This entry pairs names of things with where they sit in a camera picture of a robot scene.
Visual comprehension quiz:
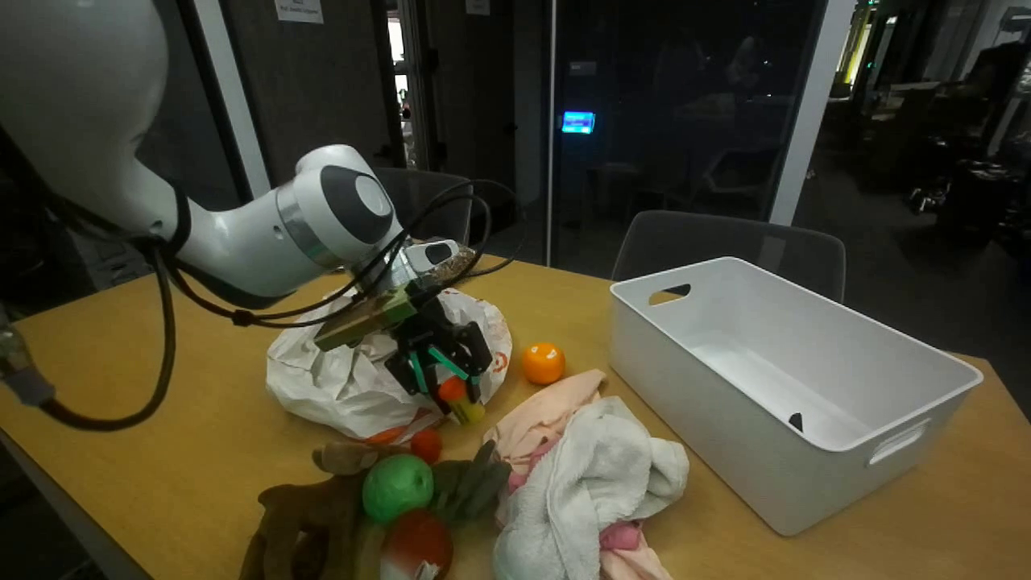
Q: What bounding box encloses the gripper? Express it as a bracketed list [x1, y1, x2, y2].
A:
[384, 295, 494, 404]

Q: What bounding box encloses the orange and yellow toy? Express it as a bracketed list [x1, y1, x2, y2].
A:
[438, 376, 487, 426]

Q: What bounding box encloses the small red ball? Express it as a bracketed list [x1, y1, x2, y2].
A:
[409, 427, 444, 465]

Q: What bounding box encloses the orange ball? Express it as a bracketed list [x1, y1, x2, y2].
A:
[521, 342, 567, 386]

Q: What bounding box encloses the white plastic bag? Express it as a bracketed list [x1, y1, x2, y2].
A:
[265, 285, 514, 441]

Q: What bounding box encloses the pink cloth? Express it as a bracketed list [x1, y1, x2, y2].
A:
[482, 368, 674, 580]

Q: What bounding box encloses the dark green plush toy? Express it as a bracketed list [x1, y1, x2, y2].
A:
[430, 438, 513, 526]

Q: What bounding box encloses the green ball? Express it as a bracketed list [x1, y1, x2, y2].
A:
[361, 453, 436, 525]

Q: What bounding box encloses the grey chair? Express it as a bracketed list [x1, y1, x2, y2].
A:
[372, 166, 474, 244]
[609, 209, 847, 304]

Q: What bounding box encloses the red and white toy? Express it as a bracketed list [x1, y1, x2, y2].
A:
[378, 508, 454, 580]

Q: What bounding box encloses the white towel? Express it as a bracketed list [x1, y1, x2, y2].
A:
[492, 396, 691, 580]

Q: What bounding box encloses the brown plush toy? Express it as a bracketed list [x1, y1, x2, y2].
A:
[238, 441, 389, 580]

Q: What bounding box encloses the white plastic bin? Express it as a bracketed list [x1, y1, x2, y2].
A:
[609, 255, 985, 537]

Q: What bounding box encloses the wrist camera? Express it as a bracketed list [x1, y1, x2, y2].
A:
[313, 287, 420, 353]

